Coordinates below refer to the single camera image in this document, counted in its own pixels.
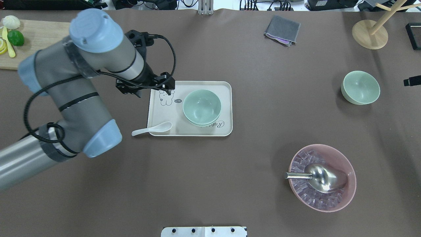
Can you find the bamboo cutting board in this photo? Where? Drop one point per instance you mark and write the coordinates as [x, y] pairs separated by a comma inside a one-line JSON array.
[[38, 35]]

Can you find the white garlic bulb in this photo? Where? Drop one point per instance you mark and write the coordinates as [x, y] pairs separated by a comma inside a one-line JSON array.
[[11, 22]]

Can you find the white ceramic spoon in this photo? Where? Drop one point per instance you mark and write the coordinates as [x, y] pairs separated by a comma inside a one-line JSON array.
[[162, 127]]

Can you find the grey folded cloth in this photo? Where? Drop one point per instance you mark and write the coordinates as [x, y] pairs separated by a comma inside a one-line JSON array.
[[283, 30]]

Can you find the green bowl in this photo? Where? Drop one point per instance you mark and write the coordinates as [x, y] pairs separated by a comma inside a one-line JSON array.
[[202, 124], [360, 88], [202, 106]]

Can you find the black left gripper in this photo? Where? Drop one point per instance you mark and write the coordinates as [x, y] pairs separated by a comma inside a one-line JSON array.
[[146, 76]]

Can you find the black tray at edge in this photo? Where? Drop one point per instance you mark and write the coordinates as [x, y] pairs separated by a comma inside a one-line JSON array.
[[414, 32]]

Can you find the green bowl on tray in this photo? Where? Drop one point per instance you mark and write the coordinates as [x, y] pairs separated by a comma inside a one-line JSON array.
[[202, 124]]

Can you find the metal ice scoop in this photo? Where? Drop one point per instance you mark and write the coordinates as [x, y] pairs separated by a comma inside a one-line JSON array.
[[321, 177]]

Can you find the cream serving tray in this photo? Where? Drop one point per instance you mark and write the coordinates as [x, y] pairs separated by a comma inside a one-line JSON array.
[[164, 107]]

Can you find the wooden mug stand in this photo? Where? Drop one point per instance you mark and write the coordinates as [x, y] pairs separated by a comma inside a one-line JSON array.
[[372, 34]]

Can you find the white camera pole mount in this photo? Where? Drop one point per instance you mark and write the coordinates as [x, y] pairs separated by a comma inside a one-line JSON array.
[[205, 231]]

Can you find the lemon slice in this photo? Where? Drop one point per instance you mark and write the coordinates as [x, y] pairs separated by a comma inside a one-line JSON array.
[[3, 46]]

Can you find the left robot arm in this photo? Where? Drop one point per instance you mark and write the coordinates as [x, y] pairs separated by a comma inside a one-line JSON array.
[[96, 45]]

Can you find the yellow plastic knife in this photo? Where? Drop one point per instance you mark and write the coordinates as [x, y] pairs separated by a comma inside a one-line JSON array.
[[9, 47]]

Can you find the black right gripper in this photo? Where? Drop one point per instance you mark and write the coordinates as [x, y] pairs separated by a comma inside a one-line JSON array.
[[414, 80]]

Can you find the pink bowl with ice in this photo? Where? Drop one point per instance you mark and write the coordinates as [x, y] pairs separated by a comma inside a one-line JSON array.
[[332, 158]]

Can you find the green lime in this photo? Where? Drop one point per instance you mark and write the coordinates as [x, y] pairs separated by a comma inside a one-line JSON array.
[[16, 38]]

